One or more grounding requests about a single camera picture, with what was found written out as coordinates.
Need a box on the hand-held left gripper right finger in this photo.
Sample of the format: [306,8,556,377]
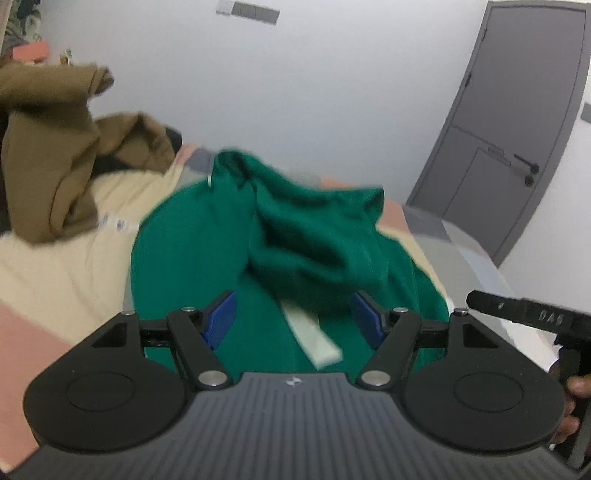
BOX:
[351,291,497,391]

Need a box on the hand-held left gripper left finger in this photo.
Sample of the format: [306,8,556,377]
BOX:
[90,290,238,391]

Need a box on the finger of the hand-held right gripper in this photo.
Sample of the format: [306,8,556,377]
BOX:
[466,290,591,334]

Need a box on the green hoodie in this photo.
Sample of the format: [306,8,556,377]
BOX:
[124,148,451,374]

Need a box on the person's right hand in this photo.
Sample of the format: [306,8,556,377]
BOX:
[549,362,591,446]

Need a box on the colour block bed cover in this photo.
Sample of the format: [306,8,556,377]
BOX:
[0,143,561,462]

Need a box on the grey door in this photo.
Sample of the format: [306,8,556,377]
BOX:
[406,0,591,267]

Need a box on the brown garment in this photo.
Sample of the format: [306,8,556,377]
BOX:
[0,62,182,244]

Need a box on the pink box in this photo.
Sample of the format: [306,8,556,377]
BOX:
[11,41,49,62]

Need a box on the grey wall switch panel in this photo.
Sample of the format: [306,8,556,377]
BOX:
[232,1,280,25]

